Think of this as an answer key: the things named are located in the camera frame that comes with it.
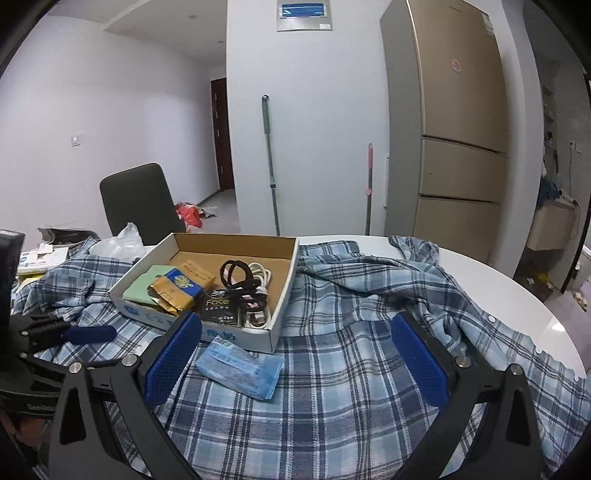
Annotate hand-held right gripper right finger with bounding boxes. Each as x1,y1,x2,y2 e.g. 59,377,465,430
390,311,543,480

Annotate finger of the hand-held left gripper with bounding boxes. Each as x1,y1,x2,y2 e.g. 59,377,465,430
18,316,117,352

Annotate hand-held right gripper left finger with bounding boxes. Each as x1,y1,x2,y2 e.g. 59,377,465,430
48,310,204,480

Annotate black packet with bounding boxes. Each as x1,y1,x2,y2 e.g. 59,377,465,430
199,288,243,328

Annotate gold and blue packet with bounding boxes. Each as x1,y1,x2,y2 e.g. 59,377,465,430
148,269,206,317

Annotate blue tissue packet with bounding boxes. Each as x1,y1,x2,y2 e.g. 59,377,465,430
195,336,284,400

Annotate green packet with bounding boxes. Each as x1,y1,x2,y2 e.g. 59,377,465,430
124,264,174,306

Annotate cardboard box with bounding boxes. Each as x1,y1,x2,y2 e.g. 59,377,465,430
108,232,300,354

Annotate white cable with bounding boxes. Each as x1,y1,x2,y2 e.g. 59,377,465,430
240,262,273,329

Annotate white tissue box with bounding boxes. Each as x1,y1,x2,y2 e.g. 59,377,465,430
18,244,70,273

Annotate blue plaid shirt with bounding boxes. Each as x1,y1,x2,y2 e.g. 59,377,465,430
14,235,589,480

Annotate clear plastic bag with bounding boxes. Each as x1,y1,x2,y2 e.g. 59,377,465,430
90,223,146,259

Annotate dark grey chair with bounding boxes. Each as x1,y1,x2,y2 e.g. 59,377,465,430
99,162,187,247

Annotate red plastic bag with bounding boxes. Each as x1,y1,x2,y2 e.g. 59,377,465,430
174,202,204,228

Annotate beige cabinet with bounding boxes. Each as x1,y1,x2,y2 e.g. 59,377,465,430
526,196,580,252

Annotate dark wooden door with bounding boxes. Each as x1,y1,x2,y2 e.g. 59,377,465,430
211,78,235,192

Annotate gold refrigerator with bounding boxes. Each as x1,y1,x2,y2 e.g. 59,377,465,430
379,0,509,264

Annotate pink mop handle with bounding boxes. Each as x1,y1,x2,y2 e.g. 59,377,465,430
364,143,375,236

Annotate grey mop handle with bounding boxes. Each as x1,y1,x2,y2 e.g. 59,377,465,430
261,95,281,237

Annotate wall electrical panel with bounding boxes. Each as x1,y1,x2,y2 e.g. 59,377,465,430
276,0,334,32

